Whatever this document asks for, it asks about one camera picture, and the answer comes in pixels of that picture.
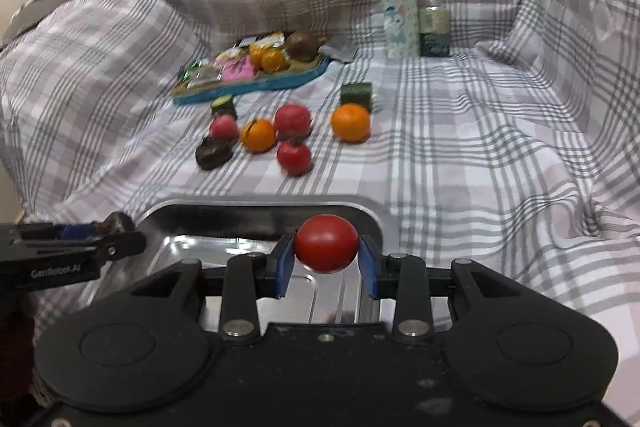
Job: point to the orange mandarin with stem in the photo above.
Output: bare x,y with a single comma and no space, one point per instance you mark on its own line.
258,136

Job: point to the cartoon cat thermos bottle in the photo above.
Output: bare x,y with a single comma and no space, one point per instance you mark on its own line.
401,29

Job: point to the cucumber piece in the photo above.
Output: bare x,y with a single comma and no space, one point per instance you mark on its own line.
223,105
359,93

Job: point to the small orange in tray left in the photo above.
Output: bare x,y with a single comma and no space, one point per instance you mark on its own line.
256,54

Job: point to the small pink radish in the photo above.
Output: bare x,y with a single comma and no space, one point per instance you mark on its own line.
224,128

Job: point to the dark patterned snack packet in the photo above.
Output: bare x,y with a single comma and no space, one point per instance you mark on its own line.
202,76

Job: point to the small orange in tray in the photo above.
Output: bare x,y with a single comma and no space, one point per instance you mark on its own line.
256,54
273,60

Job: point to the dark green small jar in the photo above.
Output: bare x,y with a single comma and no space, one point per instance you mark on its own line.
434,31

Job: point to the yellow white snack packet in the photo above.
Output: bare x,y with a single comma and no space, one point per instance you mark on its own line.
266,41

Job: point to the large red radish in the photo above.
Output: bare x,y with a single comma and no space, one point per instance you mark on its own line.
292,121

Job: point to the brown kiwi fruit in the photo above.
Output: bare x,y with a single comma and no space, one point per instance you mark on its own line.
302,46

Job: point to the plaid grey white cloth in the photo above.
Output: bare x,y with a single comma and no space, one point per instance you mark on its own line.
519,150

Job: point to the red tomato with stem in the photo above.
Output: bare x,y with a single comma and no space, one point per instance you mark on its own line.
294,157

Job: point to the small orange in tray right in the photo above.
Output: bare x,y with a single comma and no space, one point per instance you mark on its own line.
273,60

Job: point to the dark mangosteen front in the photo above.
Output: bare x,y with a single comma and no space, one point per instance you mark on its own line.
118,222

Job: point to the blue snack tray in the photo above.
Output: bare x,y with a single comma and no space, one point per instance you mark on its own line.
210,90

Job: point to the green foil candy wrapper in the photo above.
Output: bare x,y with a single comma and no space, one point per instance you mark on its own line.
192,69

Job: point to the stainless steel tray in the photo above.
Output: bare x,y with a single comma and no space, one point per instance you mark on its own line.
215,229

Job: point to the grey foil packet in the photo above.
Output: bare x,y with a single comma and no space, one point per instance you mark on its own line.
346,53

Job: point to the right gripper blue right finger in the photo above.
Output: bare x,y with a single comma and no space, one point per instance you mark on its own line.
403,279

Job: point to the red tomato without stem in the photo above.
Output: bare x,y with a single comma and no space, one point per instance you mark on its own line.
326,243

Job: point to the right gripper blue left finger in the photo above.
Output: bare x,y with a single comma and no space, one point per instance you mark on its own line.
248,278

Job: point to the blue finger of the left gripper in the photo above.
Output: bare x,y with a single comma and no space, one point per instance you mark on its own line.
69,251
51,232

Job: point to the pink snack packet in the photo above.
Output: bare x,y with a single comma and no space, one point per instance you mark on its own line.
242,68

